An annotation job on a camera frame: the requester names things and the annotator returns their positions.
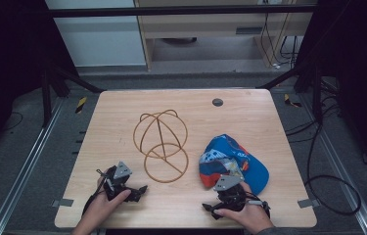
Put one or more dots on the black horizontal frame bar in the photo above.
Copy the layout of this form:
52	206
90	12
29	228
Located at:
171	11

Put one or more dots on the aluminium floor rail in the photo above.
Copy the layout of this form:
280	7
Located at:
341	169
27	169

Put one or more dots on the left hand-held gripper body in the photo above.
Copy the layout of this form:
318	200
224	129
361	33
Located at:
119	182

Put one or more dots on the black metal stand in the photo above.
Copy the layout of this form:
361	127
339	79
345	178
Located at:
46	98
317	94

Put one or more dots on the person's right hand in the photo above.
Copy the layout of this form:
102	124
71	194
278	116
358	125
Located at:
252	217

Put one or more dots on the white cabinet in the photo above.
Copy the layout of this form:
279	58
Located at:
99	39

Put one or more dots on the blue and red cap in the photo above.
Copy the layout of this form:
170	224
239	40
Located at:
252	169

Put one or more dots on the person's left hand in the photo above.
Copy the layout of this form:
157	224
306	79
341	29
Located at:
101	209

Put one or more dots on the grey tape strip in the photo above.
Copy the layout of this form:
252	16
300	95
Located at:
308	203
63	202

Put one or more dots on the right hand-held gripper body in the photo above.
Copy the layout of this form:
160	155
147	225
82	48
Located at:
231	196

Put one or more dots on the yellow black hazard tape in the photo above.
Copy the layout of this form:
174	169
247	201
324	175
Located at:
291	101
81	104

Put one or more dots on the black curtain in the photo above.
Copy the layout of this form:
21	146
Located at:
363	65
8	58

